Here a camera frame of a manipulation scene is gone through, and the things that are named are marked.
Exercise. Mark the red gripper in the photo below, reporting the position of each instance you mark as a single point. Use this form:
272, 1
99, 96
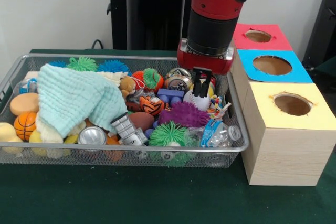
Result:
205, 62

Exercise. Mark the mint green knitted cloth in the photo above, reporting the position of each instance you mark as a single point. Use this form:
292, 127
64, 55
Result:
73, 98

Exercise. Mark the clear shallow bin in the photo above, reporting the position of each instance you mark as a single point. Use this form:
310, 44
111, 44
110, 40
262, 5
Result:
231, 153

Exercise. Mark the white baseball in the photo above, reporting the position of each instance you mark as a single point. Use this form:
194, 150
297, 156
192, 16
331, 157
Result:
195, 102

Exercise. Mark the purple spiky ball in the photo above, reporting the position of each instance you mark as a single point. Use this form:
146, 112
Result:
184, 115

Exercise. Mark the crushed plastic water bottle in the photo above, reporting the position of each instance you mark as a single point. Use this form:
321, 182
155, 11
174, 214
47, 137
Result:
220, 134

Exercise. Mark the green spiky ball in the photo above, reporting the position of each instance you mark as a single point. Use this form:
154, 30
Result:
168, 135

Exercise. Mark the large blue spiky ball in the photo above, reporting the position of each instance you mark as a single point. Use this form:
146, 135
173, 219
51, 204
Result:
113, 65

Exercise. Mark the green fuzzy monster toy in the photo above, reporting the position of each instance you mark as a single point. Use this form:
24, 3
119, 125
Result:
82, 64

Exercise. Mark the dark green table cloth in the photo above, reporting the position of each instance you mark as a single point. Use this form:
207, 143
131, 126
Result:
131, 198

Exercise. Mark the pale orange round sponge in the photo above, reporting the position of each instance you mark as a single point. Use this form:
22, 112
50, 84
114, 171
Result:
24, 103

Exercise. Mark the small orange basketball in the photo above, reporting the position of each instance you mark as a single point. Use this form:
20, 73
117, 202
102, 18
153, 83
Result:
25, 125

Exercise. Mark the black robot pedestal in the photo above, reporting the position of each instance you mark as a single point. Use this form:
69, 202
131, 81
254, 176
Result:
147, 19

